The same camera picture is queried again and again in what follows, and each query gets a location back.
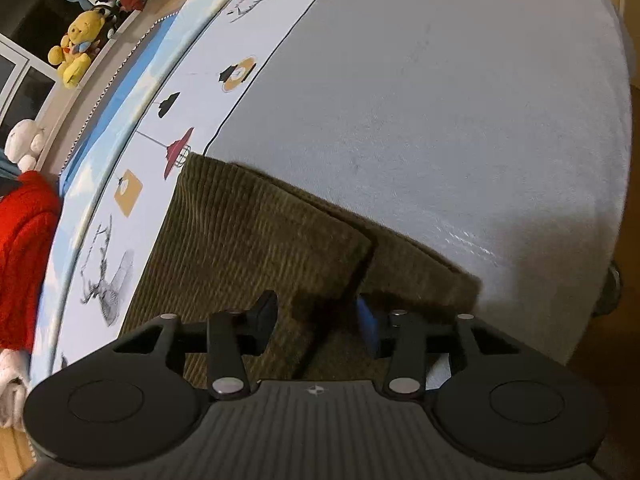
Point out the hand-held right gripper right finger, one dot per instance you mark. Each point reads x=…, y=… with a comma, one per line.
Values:
x=369, y=325

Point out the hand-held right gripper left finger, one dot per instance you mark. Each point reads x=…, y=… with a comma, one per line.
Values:
x=265, y=312

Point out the dark round knob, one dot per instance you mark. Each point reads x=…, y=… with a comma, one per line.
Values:
x=609, y=290

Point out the red folded blanket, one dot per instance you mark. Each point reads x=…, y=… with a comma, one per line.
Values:
x=22, y=260

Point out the white folded quilt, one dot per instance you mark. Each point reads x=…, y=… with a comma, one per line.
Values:
x=12, y=385

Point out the blue white patterned sheet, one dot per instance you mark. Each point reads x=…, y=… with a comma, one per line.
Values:
x=145, y=60

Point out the yellow bear plush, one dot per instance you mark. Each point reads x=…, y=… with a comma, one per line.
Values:
x=77, y=45

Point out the window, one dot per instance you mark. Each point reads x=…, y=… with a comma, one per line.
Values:
x=20, y=85

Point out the black white plush toy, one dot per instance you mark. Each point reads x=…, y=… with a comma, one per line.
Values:
x=106, y=14

